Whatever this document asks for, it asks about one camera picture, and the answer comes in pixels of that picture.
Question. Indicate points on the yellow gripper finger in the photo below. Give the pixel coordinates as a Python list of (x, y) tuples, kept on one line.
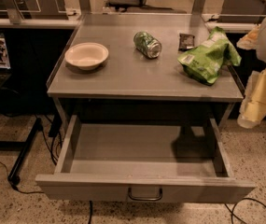
[(249, 41), (253, 107)]

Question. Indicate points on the green chip bag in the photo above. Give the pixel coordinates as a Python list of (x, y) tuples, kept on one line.
[(204, 62)]

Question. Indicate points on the green soda can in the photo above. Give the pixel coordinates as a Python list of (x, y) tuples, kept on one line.
[(147, 44)]

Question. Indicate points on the grey open top drawer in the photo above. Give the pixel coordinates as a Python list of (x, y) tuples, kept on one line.
[(99, 162)]

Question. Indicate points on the small dark snack packet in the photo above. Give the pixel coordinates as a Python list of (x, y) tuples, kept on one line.
[(186, 41)]

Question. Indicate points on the grey metal table cabinet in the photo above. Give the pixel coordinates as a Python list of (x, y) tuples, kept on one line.
[(128, 75)]

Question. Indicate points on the white bowl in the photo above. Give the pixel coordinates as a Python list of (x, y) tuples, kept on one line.
[(86, 56)]

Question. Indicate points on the left background workbench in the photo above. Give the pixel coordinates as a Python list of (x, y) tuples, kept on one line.
[(57, 14)]

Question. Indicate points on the black desk leg base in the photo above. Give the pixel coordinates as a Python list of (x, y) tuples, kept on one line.
[(23, 147)]

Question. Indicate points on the metal drawer handle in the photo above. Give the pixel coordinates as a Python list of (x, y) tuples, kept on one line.
[(145, 194)]

